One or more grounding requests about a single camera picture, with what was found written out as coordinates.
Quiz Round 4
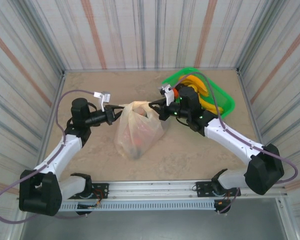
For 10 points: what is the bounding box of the peach coloured fake fruit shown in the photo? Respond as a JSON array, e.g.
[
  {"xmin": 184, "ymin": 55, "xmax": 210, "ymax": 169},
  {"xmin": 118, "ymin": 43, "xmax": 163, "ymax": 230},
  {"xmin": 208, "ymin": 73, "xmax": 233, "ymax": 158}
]
[{"xmin": 135, "ymin": 106, "xmax": 149, "ymax": 118}]

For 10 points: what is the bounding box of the cream plastic bag orange print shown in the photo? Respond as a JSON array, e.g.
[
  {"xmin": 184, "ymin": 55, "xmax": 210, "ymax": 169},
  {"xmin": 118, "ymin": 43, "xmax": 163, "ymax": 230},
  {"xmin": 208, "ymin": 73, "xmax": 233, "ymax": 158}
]
[{"xmin": 114, "ymin": 99, "xmax": 171, "ymax": 161}]

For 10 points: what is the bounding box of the red fake fruit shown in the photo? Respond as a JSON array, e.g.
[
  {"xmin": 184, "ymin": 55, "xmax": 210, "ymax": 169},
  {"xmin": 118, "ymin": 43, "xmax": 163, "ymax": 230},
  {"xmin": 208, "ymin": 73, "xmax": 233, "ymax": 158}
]
[{"xmin": 132, "ymin": 137, "xmax": 144, "ymax": 149}]

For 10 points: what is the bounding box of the green plastic basket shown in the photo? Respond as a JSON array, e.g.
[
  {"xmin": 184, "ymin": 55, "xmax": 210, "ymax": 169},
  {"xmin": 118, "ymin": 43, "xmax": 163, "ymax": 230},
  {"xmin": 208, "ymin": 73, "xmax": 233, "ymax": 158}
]
[{"xmin": 161, "ymin": 66, "xmax": 236, "ymax": 120}]

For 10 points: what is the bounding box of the yellow fake banana bunch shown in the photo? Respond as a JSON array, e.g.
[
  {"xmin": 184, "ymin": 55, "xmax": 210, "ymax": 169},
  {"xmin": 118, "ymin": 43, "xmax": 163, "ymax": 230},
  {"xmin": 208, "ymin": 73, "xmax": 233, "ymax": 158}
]
[
  {"xmin": 198, "ymin": 96, "xmax": 225, "ymax": 117},
  {"xmin": 177, "ymin": 74, "xmax": 209, "ymax": 98}
]

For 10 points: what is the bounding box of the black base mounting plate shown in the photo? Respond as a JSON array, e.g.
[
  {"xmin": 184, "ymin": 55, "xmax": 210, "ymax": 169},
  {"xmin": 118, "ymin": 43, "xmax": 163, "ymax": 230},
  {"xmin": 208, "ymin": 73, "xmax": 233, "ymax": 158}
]
[
  {"xmin": 194, "ymin": 181, "xmax": 216, "ymax": 198},
  {"xmin": 91, "ymin": 182, "xmax": 110, "ymax": 200}
]

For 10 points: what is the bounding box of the grey metal panel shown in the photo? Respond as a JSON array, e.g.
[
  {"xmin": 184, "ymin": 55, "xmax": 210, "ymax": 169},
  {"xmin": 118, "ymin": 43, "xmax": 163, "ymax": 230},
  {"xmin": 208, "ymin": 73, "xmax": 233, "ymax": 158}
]
[{"xmin": 19, "ymin": 197, "xmax": 292, "ymax": 240}]

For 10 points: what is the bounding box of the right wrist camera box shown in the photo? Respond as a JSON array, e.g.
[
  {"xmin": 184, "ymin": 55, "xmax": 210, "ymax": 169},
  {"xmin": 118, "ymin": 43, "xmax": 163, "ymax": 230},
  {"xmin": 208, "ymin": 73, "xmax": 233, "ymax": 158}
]
[{"xmin": 157, "ymin": 84, "xmax": 176, "ymax": 107}]

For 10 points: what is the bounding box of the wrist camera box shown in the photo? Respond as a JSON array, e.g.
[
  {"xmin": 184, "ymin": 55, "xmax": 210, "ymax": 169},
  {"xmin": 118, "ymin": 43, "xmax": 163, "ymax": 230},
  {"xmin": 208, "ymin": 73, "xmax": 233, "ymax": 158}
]
[
  {"xmin": 157, "ymin": 84, "xmax": 176, "ymax": 107},
  {"xmin": 92, "ymin": 90, "xmax": 113, "ymax": 113}
]

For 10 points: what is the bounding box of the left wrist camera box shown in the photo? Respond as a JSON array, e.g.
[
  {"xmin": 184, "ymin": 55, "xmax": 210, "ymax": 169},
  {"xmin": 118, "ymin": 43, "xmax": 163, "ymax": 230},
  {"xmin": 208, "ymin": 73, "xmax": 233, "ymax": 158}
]
[{"xmin": 92, "ymin": 90, "xmax": 113, "ymax": 113}]

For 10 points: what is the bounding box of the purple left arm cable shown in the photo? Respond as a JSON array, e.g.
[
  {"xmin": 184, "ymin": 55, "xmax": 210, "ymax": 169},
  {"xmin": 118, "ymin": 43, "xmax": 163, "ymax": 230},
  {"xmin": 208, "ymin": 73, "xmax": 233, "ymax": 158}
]
[{"xmin": 0, "ymin": 89, "xmax": 96, "ymax": 225}]

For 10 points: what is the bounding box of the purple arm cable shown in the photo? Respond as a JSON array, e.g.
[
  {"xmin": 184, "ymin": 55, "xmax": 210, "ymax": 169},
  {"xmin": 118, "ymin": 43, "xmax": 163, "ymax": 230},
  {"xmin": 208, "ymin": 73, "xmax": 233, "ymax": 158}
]
[
  {"xmin": 0, "ymin": 89, "xmax": 96, "ymax": 225},
  {"xmin": 172, "ymin": 71, "xmax": 298, "ymax": 215}
]

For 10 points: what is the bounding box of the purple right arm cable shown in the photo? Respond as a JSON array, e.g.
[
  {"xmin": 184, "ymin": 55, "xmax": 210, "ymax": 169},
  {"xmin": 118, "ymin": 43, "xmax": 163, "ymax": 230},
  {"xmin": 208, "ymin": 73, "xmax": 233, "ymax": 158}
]
[{"xmin": 172, "ymin": 71, "xmax": 298, "ymax": 215}]

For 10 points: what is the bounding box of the aluminium mounting rail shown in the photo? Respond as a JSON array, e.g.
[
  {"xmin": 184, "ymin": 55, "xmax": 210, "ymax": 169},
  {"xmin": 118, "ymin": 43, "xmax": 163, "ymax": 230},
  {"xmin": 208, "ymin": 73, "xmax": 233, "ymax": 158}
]
[{"xmin": 49, "ymin": 179, "xmax": 290, "ymax": 201}]

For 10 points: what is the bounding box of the slotted grey cable duct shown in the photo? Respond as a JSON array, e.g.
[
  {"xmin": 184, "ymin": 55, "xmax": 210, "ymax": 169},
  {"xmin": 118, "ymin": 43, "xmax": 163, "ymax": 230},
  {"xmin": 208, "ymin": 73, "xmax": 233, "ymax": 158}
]
[{"xmin": 57, "ymin": 201, "xmax": 216, "ymax": 213}]

